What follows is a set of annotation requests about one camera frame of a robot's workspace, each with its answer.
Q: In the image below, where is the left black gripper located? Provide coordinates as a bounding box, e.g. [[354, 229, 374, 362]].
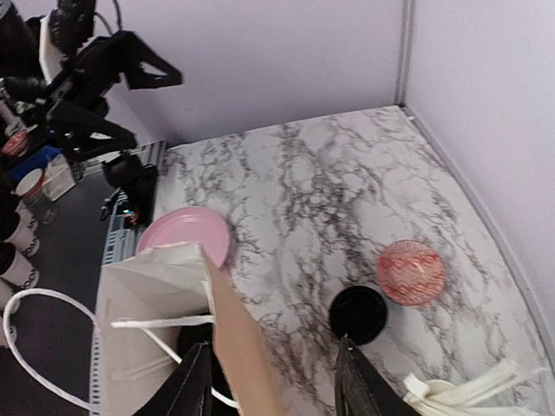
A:
[[31, 30, 183, 162]]

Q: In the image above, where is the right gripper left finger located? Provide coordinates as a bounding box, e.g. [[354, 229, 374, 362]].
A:
[[142, 343, 212, 416]]

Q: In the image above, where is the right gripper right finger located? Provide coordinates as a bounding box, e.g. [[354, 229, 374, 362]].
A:
[[335, 335, 419, 416]]

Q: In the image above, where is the brown paper bag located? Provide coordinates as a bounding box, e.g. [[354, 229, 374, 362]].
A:
[[2, 241, 290, 416]]

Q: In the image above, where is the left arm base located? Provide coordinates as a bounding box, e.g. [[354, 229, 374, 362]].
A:
[[101, 151, 159, 228]]

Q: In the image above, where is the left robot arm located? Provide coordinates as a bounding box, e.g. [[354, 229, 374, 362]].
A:
[[1, 1, 183, 165]]

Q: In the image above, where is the stack of black lids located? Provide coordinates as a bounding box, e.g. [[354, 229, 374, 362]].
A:
[[329, 286, 389, 346]]

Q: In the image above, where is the clear plastic box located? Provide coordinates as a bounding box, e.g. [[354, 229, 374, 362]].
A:
[[42, 154, 76, 201]]

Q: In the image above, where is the glass jar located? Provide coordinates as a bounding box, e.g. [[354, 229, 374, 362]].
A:
[[16, 168, 58, 224]]

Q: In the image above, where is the bundle of white straws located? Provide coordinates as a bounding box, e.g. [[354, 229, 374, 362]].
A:
[[403, 360, 547, 416]]

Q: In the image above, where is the pink plate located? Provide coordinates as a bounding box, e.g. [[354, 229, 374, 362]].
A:
[[135, 206, 231, 267]]

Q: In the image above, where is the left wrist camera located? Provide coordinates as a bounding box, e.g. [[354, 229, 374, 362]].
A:
[[38, 0, 96, 84]]

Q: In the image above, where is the left aluminium frame post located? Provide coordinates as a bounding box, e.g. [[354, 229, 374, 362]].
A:
[[395, 0, 416, 107]]

